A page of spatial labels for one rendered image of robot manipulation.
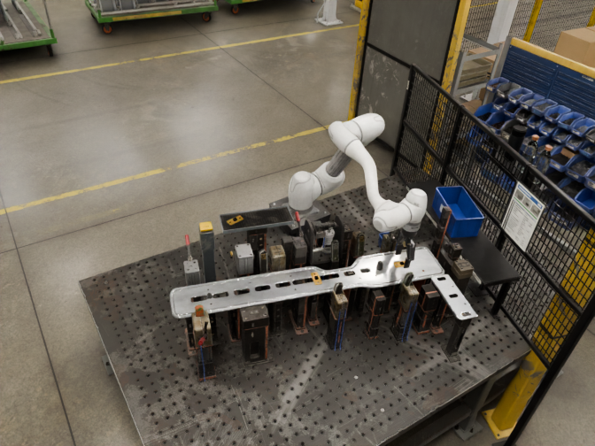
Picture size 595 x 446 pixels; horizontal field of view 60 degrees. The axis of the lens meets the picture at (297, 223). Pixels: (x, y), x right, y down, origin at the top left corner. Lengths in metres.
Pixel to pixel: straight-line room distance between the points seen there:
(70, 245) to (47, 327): 0.85
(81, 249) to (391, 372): 2.75
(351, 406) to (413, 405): 0.29
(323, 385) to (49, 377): 1.83
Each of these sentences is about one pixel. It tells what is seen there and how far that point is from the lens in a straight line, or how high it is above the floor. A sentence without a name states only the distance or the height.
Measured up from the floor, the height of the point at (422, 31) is 1.39.
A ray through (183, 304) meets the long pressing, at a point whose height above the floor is 1.00.
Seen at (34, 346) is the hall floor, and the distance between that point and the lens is 3.84.
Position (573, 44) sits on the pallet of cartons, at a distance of 6.67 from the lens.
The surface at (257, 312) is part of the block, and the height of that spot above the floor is 1.03.
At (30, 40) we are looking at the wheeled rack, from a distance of 8.01.
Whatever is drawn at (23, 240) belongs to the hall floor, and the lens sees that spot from 4.69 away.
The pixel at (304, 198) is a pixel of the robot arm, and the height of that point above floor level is 0.95.
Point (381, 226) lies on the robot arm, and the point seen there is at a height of 1.37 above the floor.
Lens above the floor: 2.80
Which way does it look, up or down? 39 degrees down
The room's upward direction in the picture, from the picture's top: 4 degrees clockwise
